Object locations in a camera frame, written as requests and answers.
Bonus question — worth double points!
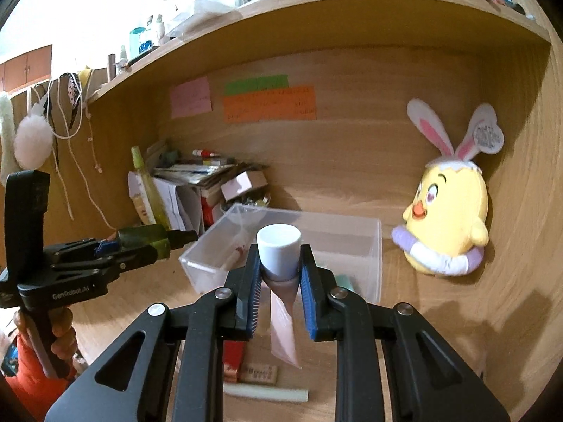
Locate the red tea packet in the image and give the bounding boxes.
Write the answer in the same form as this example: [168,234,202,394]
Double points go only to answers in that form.
[222,340,245,381]

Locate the person's left forearm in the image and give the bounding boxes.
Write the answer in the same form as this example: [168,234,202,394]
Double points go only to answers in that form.
[0,330,76,422]

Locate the white folded paper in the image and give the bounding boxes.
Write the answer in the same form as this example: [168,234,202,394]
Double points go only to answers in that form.
[127,170,204,234]

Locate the white cord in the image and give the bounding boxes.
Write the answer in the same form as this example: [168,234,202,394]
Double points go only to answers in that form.
[26,70,116,230]

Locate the yellow-green spray bottle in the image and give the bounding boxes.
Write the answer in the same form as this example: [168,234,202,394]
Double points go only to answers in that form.
[131,145,172,232]

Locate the white fluffy pom-pom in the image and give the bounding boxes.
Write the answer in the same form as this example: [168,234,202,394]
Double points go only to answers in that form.
[14,116,53,170]

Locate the red box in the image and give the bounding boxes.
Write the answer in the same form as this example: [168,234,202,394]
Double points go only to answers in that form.
[200,197,225,230]

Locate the brown wall cabinet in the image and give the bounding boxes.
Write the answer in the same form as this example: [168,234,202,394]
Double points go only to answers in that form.
[0,44,53,94]

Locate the patterned hanging pouch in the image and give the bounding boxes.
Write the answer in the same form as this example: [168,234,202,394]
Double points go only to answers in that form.
[46,68,84,137]

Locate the green sticky note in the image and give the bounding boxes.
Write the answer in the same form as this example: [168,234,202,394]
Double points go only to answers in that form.
[224,74,289,96]

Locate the stack of books and papers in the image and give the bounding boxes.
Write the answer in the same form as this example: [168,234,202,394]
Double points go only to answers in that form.
[145,140,269,225]

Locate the green glass bottle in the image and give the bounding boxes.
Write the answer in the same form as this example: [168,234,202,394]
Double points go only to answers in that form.
[116,224,199,260]

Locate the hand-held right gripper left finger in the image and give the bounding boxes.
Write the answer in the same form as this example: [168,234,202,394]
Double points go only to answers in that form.
[51,243,265,422]

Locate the orange sticky note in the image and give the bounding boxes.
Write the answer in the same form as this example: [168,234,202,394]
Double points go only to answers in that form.
[222,85,318,124]

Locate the white eraser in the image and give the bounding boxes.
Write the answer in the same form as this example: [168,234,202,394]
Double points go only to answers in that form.
[239,363,279,383]

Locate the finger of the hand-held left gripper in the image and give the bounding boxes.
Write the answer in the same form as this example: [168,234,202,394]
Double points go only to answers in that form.
[90,249,159,280]
[50,238,119,261]

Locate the small white cardboard box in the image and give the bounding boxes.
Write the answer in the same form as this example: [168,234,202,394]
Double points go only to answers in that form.
[219,170,270,205]

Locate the white bowl of nuts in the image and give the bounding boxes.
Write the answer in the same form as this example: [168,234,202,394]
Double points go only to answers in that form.
[219,193,272,212]

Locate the white and red tube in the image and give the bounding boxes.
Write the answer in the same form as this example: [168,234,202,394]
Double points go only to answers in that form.
[224,245,247,270]

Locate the clear plastic storage box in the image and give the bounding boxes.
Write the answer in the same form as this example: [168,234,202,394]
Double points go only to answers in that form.
[179,204,383,305]

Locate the wooden shelf board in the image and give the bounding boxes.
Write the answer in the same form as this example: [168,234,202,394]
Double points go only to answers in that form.
[85,0,553,107]

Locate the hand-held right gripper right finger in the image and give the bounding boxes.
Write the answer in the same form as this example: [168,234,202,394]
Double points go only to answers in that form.
[299,243,511,422]

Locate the yellow chick plush toy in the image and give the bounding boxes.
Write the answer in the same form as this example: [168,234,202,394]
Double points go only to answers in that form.
[391,98,505,277]

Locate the mint green tube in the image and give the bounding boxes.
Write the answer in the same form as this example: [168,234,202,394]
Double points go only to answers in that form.
[224,382,309,403]

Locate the person's left hand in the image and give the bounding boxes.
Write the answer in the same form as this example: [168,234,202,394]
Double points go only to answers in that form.
[52,308,78,377]

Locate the pink sticky note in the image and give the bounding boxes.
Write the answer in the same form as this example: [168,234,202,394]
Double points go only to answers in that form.
[170,76,214,119]

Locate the pink tube with white cap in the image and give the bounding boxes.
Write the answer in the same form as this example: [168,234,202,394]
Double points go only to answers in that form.
[256,224,304,369]

